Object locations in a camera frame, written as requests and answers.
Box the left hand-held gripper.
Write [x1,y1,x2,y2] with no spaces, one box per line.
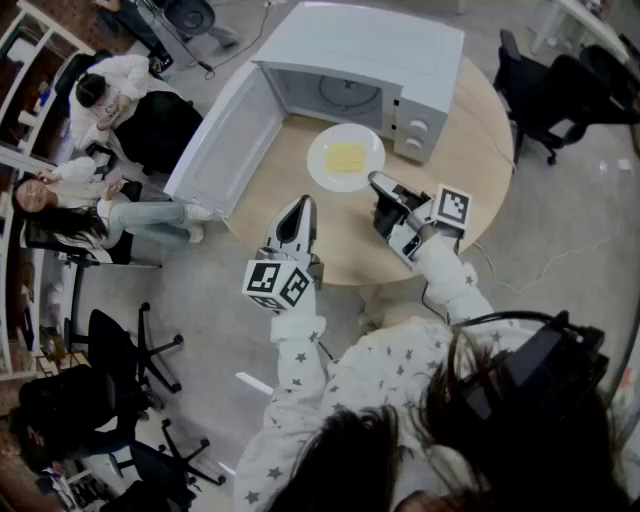
[242,194,326,315]

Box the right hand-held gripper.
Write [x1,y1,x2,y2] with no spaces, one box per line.
[368,170,474,272]

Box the yellow food slice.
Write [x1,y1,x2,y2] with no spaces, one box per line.
[324,142,367,175]

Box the white round plate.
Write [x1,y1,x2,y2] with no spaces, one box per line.
[306,123,387,194]

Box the white microwave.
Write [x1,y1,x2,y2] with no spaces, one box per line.
[163,1,466,221]

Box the person's right forearm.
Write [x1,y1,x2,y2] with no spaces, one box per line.
[412,232,496,324]

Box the person's left forearm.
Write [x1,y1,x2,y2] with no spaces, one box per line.
[269,287,329,401]

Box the person's star-print clothed torso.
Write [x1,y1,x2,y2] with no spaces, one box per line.
[232,284,551,512]

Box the white desk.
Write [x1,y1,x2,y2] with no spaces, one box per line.
[529,0,631,64]

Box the white shelving unit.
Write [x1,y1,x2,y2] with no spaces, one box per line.
[0,0,96,166]
[0,239,66,381]

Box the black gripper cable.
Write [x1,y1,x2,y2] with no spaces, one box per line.
[421,279,451,324]

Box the thin white cable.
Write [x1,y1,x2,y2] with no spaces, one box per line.
[472,219,624,294]

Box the black floor cable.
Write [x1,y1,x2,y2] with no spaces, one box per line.
[199,0,274,81]

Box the black head-worn camera rig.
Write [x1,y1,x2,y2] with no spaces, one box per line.
[452,309,611,421]

